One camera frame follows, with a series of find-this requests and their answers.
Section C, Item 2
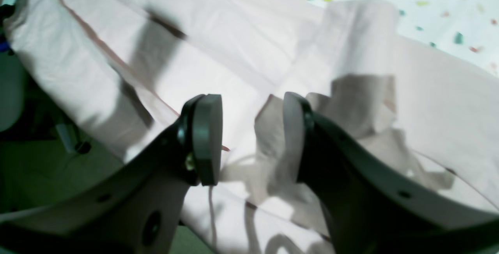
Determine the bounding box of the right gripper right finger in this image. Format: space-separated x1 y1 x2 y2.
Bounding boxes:
283 92 499 254

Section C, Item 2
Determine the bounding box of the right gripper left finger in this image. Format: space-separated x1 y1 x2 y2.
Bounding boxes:
1 94 223 254

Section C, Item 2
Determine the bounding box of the pink T-shirt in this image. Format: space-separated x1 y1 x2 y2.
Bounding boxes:
4 0 498 254

